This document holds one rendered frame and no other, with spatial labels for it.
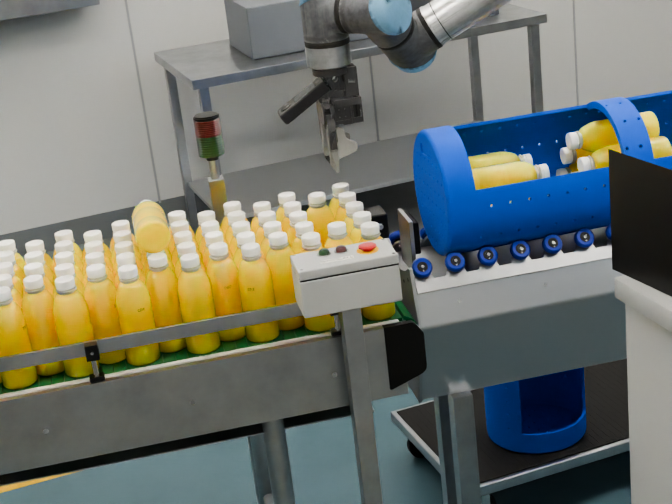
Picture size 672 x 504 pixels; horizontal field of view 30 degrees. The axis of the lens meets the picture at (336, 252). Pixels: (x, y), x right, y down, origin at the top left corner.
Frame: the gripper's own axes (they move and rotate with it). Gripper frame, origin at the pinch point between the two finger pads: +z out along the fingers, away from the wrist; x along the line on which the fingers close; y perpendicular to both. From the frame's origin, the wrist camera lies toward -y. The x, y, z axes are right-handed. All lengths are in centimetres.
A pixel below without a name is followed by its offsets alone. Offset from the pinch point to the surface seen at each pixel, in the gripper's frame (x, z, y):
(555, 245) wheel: 1, 28, 48
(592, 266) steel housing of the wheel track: 0, 34, 56
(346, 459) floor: 92, 124, 11
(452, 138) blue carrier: 7.4, 1.3, 28.4
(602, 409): 65, 109, 84
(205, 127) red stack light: 46, 0, -21
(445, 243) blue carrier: 2.7, 23.1, 23.7
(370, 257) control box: -20.6, 13.9, 2.1
